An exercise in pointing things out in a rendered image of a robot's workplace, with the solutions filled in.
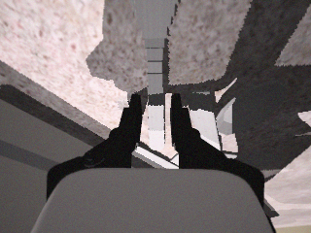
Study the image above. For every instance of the grey cutlery drawer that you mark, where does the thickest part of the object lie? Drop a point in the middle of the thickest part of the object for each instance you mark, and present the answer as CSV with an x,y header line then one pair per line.
x,y
23,188

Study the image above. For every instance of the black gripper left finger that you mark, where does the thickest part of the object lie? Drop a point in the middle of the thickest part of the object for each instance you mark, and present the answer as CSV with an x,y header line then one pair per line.
x,y
114,152

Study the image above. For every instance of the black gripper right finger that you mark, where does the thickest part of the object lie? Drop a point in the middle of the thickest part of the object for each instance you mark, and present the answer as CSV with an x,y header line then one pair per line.
x,y
195,153

